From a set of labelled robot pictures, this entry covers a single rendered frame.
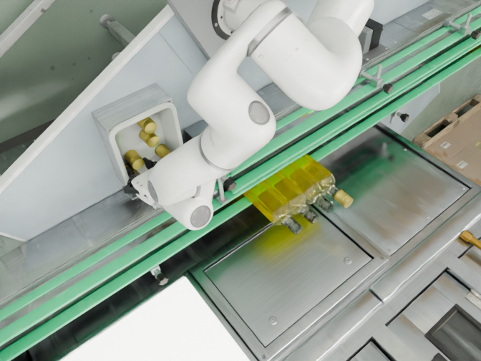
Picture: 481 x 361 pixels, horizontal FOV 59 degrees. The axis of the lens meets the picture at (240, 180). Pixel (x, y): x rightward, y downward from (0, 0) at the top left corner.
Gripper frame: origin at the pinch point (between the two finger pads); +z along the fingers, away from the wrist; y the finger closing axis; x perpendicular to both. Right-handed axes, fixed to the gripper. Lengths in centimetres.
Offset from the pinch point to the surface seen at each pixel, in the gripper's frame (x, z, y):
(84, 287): -16.4, -7.8, -25.5
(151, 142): 5.5, -0.5, 5.1
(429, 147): -219, 118, 341
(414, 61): -5, -15, 94
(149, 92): 17.4, -0.3, 9.2
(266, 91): 0.9, 3.2, 46.5
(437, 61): -12, -14, 111
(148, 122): 11.5, -1.8, 5.8
